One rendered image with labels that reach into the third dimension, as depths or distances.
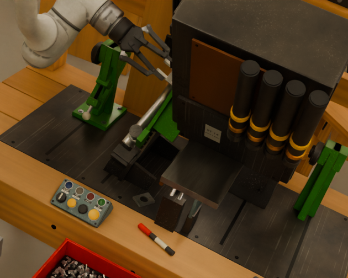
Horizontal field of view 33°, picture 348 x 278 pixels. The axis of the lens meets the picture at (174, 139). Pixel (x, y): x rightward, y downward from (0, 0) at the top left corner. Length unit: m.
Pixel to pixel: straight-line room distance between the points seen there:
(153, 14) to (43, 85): 0.49
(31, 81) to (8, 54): 1.87
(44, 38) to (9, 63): 2.29
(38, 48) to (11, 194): 0.41
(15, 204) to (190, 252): 0.51
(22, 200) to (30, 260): 1.02
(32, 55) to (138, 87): 0.50
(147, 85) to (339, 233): 0.80
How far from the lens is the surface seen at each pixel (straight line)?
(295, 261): 1.75
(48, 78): 2.20
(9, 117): 1.98
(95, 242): 1.64
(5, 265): 2.67
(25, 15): 1.54
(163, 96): 1.78
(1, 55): 3.99
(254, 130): 1.32
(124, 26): 1.66
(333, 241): 1.87
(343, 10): 1.62
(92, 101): 1.91
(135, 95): 2.08
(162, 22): 1.93
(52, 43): 1.65
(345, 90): 1.92
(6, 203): 1.75
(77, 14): 1.67
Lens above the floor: 2.06
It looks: 36 degrees down
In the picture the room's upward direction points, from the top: 17 degrees clockwise
